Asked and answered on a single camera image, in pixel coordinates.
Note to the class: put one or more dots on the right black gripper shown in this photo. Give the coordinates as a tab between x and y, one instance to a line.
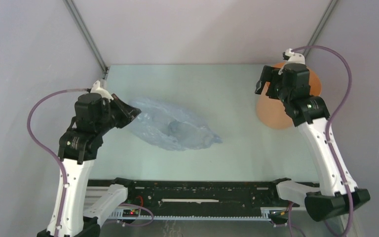
269	74

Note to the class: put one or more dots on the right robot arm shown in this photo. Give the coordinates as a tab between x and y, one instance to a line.
337	191

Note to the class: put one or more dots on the left circuit board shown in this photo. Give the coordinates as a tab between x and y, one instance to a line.
130	213

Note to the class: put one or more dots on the white slotted cable duct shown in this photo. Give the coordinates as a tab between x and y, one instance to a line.
119	215

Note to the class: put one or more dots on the right aluminium frame post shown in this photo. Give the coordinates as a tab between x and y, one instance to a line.
323	22

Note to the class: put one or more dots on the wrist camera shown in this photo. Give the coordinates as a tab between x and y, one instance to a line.
96	88
291	57

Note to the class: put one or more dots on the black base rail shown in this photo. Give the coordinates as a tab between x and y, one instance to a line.
187	198

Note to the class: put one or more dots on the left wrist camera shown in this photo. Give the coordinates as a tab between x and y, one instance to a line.
96	88

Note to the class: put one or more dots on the aluminium frame post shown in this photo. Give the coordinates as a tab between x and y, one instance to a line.
83	29
323	22

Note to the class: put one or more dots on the orange trash bin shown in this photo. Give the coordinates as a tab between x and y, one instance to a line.
271	112

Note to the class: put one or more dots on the right circuit board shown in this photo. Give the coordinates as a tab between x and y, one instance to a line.
278	214

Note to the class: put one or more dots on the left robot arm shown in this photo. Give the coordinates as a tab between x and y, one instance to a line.
76	156

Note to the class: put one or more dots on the circuit board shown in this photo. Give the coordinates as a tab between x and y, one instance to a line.
278	214
130	213

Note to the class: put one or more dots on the blue plastic trash bag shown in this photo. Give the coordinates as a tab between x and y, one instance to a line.
170	126

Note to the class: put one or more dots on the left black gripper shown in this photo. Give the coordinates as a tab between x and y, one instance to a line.
131	112

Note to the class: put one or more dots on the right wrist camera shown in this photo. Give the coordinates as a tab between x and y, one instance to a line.
291	57

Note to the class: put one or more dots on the left aluminium frame post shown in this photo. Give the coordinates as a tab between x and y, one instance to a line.
83	29

